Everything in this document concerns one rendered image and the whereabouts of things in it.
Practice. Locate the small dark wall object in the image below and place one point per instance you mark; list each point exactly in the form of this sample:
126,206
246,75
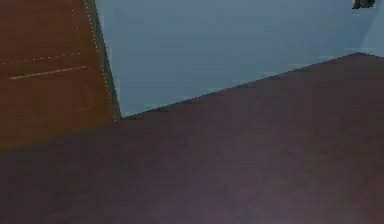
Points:
363,3

